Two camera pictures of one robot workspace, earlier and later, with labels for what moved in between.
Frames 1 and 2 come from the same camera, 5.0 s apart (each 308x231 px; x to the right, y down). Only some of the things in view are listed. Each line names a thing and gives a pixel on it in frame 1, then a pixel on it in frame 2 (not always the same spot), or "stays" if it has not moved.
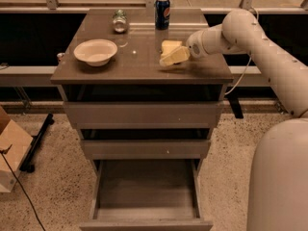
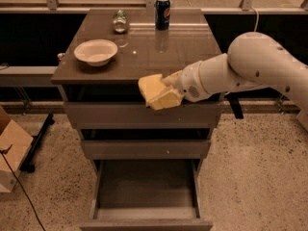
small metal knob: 60,56 stays
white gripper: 194,47 -> 189,81
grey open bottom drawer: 145,194 stays
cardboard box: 14,146 stays
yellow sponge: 168,46 -> 150,85
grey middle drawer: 146,149 stays
